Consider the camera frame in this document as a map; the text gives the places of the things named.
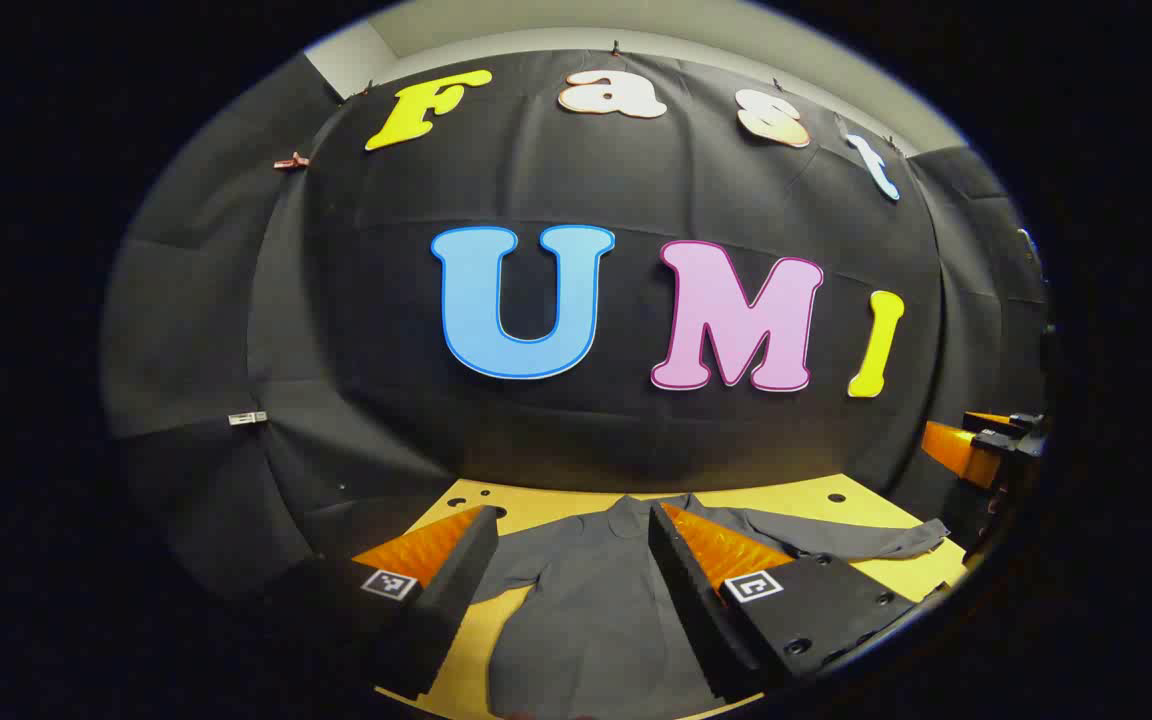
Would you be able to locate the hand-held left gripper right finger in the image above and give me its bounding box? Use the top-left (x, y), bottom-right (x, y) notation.
top-left (648, 502), bottom-right (922, 703)

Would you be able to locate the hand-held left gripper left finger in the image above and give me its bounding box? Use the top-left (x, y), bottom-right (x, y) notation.
top-left (256, 505), bottom-right (501, 701)

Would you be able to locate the grey long-sleeved shirt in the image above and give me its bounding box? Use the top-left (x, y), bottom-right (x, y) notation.
top-left (471, 493), bottom-right (951, 720)

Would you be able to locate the black backdrop cloth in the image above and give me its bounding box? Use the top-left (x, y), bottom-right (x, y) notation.
top-left (101, 48), bottom-right (1050, 613)

